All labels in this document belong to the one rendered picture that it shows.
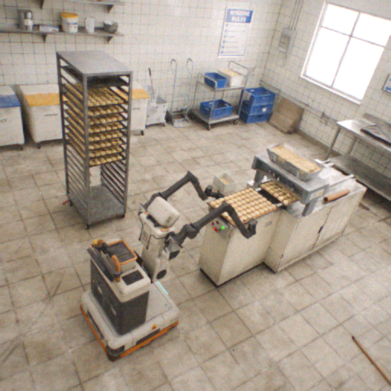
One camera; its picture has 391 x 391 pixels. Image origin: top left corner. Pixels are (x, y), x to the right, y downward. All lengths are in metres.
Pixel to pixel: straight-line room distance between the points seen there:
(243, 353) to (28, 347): 1.80
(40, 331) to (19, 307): 0.33
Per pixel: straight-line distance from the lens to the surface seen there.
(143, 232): 2.81
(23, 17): 5.72
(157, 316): 3.20
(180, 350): 3.38
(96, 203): 4.48
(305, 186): 3.51
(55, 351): 3.40
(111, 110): 3.72
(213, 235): 3.50
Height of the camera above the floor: 2.87
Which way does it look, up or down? 35 degrees down
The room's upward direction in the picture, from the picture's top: 10 degrees clockwise
